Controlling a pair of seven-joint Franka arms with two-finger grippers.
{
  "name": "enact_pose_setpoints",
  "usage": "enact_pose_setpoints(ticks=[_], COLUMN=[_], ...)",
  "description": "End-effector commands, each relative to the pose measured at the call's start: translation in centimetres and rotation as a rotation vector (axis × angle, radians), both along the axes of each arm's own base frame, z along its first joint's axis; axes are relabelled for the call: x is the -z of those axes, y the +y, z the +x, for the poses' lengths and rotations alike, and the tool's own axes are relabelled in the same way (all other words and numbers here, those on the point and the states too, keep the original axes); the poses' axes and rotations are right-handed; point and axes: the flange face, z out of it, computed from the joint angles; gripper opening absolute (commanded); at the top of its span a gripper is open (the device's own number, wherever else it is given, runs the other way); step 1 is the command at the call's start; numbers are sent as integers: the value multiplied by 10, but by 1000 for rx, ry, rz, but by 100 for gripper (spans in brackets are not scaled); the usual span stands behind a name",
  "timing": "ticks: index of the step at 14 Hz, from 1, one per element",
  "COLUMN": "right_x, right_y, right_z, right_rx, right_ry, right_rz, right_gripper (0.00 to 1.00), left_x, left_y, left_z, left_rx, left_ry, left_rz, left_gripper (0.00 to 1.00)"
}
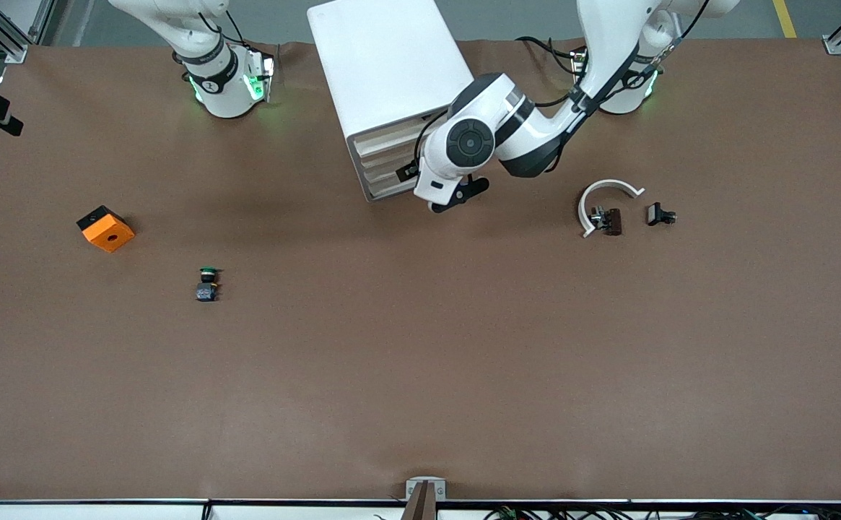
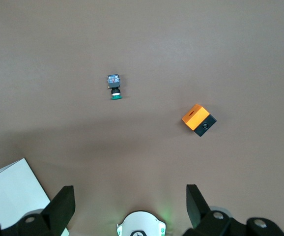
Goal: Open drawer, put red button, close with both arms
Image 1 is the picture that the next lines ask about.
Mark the green push button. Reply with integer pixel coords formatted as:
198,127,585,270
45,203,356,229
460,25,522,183
195,266,222,303

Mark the white curved plastic piece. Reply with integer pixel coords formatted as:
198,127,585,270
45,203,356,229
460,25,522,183
578,179,645,239

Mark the brown electrical component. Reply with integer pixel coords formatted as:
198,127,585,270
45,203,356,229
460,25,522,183
590,207,623,237

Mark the brown table cover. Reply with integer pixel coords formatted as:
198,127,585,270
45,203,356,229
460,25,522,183
0,40,841,503

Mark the orange box with black side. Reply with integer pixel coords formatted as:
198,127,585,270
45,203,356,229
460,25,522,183
77,205,136,254

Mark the black cable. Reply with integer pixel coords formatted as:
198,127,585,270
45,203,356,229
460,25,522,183
200,9,249,50
515,35,581,77
413,0,713,170

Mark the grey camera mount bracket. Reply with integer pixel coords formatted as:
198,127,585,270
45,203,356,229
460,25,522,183
400,477,447,520

